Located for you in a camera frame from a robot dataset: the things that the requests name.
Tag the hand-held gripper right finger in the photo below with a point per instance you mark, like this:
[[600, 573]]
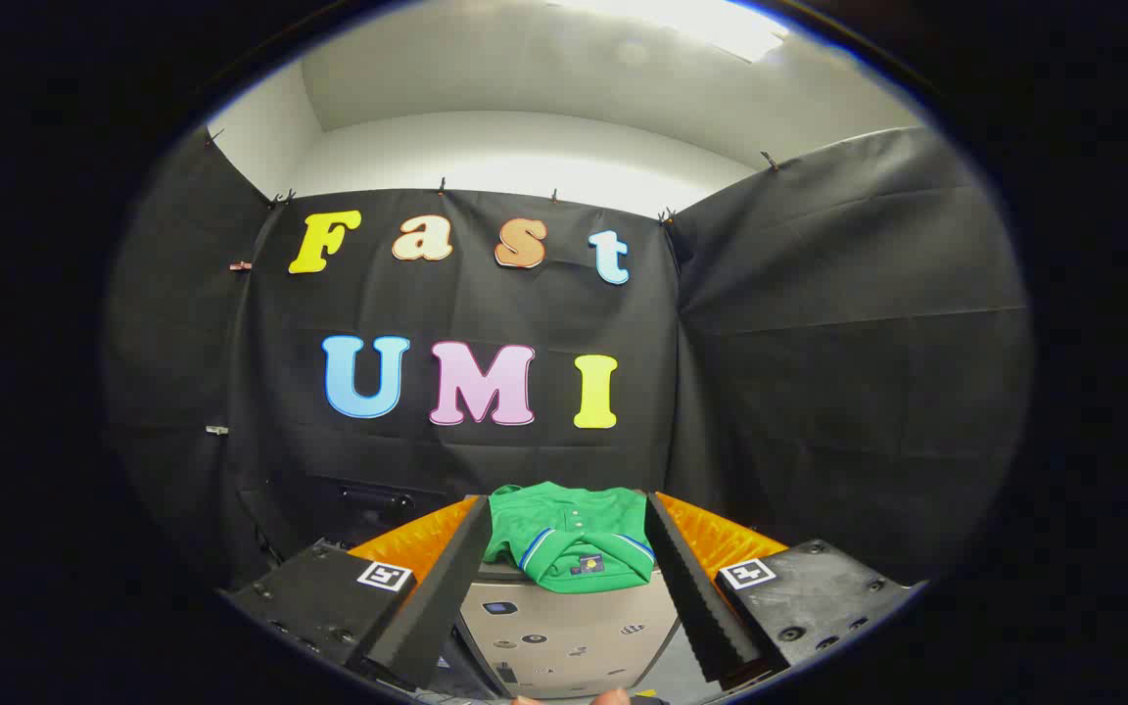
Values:
[[696, 607]]

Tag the black backdrop cloth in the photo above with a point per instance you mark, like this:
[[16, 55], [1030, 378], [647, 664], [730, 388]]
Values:
[[525, 308]]

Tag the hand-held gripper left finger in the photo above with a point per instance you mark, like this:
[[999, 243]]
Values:
[[437, 607]]

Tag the green polo shirt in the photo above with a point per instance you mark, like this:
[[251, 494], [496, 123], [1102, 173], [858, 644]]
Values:
[[564, 529]]

